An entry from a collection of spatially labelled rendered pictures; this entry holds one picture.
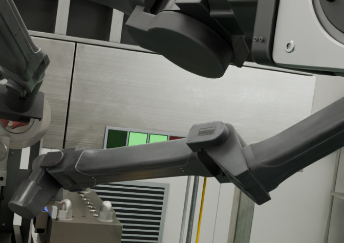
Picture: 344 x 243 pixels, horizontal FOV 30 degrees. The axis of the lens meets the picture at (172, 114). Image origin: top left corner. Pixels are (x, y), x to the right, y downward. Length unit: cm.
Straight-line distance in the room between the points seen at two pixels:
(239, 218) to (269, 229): 255
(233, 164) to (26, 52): 39
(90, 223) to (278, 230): 335
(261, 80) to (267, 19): 150
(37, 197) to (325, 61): 93
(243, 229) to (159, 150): 111
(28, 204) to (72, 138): 56
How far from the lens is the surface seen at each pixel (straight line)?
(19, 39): 103
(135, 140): 182
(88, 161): 120
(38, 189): 128
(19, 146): 145
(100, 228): 148
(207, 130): 100
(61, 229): 146
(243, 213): 216
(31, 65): 113
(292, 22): 43
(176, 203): 440
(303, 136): 94
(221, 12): 50
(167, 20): 53
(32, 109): 133
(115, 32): 181
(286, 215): 473
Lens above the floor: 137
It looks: 3 degrees down
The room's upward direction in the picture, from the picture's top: 7 degrees clockwise
